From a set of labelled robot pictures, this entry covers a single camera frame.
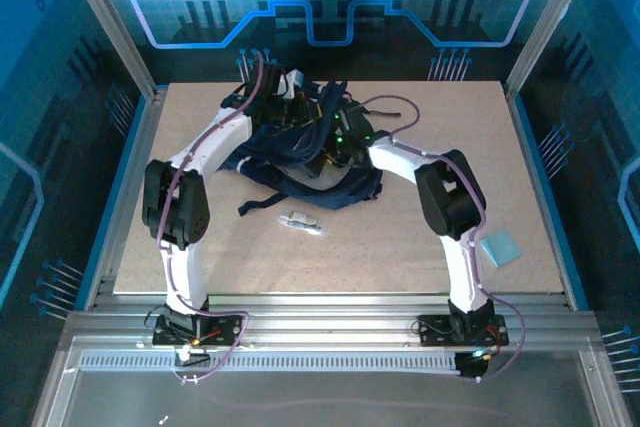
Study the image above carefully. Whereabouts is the navy blue backpack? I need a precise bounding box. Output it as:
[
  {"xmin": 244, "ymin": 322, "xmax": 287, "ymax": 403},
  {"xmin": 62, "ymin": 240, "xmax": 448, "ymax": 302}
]
[{"xmin": 219, "ymin": 77, "xmax": 404, "ymax": 218}]

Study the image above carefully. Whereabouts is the small clear supplies bag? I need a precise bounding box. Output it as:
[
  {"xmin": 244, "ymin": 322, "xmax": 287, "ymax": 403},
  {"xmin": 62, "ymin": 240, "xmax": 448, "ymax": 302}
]
[{"xmin": 276, "ymin": 206, "xmax": 329, "ymax": 237}]

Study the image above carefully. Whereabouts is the light blue card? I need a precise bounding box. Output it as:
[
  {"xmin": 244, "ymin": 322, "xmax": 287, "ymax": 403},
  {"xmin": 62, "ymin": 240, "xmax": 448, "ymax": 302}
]
[{"xmin": 478, "ymin": 229, "xmax": 524, "ymax": 269}]

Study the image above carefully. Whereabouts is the small white connector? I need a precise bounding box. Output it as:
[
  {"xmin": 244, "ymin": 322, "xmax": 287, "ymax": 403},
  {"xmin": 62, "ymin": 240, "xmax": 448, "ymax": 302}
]
[{"xmin": 172, "ymin": 345, "xmax": 212, "ymax": 367}]

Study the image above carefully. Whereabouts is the black controller box with LED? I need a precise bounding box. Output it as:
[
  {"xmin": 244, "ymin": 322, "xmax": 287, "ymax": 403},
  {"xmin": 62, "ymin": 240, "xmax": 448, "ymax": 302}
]
[{"xmin": 453, "ymin": 350, "xmax": 490, "ymax": 382}]

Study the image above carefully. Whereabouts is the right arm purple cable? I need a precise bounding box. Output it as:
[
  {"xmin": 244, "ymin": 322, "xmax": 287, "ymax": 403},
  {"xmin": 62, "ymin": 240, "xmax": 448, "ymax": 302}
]
[{"xmin": 357, "ymin": 94, "xmax": 526, "ymax": 384}]

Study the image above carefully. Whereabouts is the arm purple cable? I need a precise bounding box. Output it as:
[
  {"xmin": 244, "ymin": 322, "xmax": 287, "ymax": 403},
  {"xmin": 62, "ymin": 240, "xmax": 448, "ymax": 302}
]
[
  {"xmin": 357, "ymin": 94, "xmax": 526, "ymax": 384},
  {"xmin": 157, "ymin": 49, "xmax": 250, "ymax": 386}
]

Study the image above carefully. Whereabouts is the left aluminium side rail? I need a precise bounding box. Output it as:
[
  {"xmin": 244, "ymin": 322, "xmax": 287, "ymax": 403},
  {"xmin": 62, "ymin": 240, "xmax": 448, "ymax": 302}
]
[{"xmin": 82, "ymin": 86, "xmax": 169, "ymax": 311}]

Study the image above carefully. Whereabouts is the aluminium side rail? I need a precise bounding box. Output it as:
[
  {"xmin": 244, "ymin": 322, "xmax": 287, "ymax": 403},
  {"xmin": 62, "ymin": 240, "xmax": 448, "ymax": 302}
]
[
  {"xmin": 502, "ymin": 84, "xmax": 589, "ymax": 311},
  {"xmin": 82, "ymin": 86, "xmax": 169, "ymax": 311}
]

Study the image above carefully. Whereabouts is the wide aluminium frame rail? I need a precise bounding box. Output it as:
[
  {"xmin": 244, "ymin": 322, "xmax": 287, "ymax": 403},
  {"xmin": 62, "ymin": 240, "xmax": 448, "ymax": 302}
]
[{"xmin": 64, "ymin": 291, "xmax": 601, "ymax": 354}]

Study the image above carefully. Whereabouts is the right aluminium side rail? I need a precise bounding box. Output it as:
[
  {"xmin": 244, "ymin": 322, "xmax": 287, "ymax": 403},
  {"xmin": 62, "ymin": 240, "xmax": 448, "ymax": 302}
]
[{"xmin": 502, "ymin": 84, "xmax": 589, "ymax": 311}]

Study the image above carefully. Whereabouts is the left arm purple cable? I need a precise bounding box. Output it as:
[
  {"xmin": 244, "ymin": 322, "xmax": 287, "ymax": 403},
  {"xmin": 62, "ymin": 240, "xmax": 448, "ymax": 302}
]
[{"xmin": 157, "ymin": 49, "xmax": 250, "ymax": 386}]

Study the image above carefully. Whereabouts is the left aluminium frame post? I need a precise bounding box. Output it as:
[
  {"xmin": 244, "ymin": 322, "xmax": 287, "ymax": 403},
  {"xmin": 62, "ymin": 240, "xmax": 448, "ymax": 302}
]
[{"xmin": 55, "ymin": 0, "xmax": 162, "ymax": 101}]

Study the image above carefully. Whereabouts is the aluminium frame post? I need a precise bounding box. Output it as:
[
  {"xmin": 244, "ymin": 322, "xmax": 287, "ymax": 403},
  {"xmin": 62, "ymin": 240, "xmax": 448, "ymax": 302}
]
[
  {"xmin": 502, "ymin": 0, "xmax": 604, "ymax": 98},
  {"xmin": 55, "ymin": 0, "xmax": 162, "ymax": 101}
]

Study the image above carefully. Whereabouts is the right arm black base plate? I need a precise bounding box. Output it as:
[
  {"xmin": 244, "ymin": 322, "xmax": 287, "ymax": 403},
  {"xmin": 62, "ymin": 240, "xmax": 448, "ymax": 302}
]
[{"xmin": 417, "ymin": 314, "xmax": 510, "ymax": 348}]

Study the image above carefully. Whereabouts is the slotted grey cable duct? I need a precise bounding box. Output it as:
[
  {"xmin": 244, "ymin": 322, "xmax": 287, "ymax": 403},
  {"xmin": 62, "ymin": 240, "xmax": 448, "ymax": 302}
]
[{"xmin": 78, "ymin": 352, "xmax": 464, "ymax": 374}]

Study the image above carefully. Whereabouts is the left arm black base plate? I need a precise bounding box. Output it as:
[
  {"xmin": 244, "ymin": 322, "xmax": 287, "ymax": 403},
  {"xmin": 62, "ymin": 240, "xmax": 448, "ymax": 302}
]
[{"xmin": 151, "ymin": 314, "xmax": 241, "ymax": 348}]

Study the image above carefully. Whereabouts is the right aluminium frame post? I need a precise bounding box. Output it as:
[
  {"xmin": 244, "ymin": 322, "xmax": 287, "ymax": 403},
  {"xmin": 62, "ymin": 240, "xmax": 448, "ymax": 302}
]
[{"xmin": 502, "ymin": 0, "xmax": 604, "ymax": 98}]

